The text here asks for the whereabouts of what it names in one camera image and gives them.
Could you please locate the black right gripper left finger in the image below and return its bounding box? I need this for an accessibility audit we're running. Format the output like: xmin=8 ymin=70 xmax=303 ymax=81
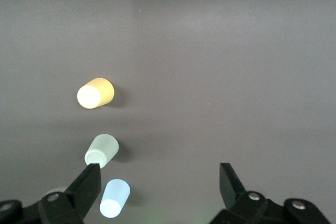
xmin=38 ymin=163 xmax=102 ymax=224

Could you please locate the pale green plastic cup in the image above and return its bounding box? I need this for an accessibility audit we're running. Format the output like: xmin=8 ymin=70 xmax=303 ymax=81
xmin=84 ymin=134 xmax=119 ymax=169

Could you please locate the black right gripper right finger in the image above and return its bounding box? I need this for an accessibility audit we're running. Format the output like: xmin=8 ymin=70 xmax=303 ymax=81
xmin=212 ymin=163 xmax=287 ymax=224

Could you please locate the light blue plastic cup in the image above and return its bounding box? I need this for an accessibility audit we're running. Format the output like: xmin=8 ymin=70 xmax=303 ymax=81
xmin=99 ymin=179 xmax=131 ymax=218

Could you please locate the yellow plastic cup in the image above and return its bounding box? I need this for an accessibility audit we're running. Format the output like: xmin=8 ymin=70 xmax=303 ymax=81
xmin=77 ymin=77 xmax=115 ymax=109

